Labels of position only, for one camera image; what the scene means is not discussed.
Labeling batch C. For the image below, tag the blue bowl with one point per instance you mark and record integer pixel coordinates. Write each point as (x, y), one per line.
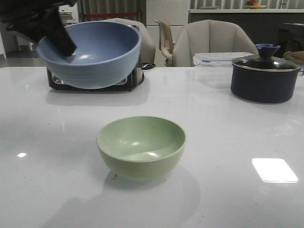
(92, 57)

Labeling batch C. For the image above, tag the cream plastic chair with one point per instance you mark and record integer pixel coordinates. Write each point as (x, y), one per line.
(166, 44)

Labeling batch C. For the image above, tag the metal trolley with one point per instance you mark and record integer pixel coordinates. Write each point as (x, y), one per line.
(66, 17)

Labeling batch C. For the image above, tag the white cabinet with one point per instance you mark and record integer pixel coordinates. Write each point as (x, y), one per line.
(175, 12)

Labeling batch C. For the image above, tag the beige armchair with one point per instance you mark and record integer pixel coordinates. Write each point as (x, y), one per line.
(209, 36)
(148, 48)

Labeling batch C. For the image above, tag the woven basket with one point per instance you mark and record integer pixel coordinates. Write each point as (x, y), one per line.
(297, 56)

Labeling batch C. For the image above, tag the beige armchair right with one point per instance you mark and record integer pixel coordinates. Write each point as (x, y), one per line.
(209, 36)

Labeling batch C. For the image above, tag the black and chrome toaster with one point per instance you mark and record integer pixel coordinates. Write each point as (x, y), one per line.
(133, 76)

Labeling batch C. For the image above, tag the beige armchair left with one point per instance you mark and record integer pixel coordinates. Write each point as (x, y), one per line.
(148, 48)

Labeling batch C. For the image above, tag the clear plastic food container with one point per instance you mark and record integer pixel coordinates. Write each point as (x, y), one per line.
(220, 59)

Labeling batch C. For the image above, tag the dark blue cooking pot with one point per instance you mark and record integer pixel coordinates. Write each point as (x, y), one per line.
(264, 85)

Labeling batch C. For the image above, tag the dark counter with light top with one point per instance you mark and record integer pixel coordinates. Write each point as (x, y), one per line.
(261, 25)

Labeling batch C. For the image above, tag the fruit plate on counter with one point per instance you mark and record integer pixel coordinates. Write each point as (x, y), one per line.
(253, 4)

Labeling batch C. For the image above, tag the glass pot lid blue knob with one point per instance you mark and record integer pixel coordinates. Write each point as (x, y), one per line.
(266, 61)

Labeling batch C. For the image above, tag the green bowl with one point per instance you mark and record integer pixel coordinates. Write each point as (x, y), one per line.
(141, 147)

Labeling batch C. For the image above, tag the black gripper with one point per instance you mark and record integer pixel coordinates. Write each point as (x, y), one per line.
(36, 19)

